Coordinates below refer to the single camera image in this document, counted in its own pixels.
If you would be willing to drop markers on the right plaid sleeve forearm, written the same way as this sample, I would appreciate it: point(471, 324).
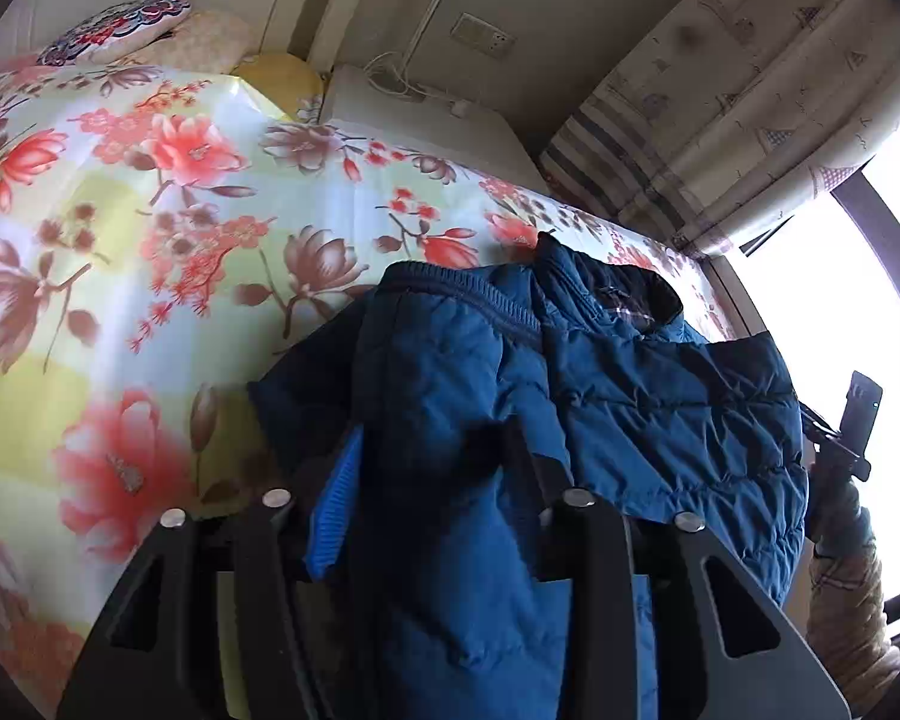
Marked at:
point(847, 627)

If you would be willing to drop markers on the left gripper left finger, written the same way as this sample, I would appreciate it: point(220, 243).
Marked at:
point(207, 598)

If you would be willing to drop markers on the printed striped curtain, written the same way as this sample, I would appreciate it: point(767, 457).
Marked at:
point(729, 115)

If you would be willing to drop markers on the white bedside table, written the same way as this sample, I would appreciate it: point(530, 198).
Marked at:
point(427, 131)

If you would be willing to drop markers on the embroidered patterned pillow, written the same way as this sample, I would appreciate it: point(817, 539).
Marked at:
point(115, 32)

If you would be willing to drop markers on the cream textured pillow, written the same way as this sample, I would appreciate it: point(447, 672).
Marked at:
point(210, 41)

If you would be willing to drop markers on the right grey gloved hand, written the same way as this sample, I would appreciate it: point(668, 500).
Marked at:
point(836, 523)

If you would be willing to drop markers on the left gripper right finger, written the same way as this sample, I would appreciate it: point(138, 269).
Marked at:
point(665, 621)

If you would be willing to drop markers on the window frame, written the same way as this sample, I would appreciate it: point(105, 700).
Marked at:
point(877, 224)

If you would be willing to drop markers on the wall socket panel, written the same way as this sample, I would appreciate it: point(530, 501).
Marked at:
point(483, 37)

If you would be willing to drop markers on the floral bed sheet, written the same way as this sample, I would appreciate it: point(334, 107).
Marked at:
point(164, 236)

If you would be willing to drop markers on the blue padded jacket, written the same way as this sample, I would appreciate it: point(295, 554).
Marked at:
point(439, 608)

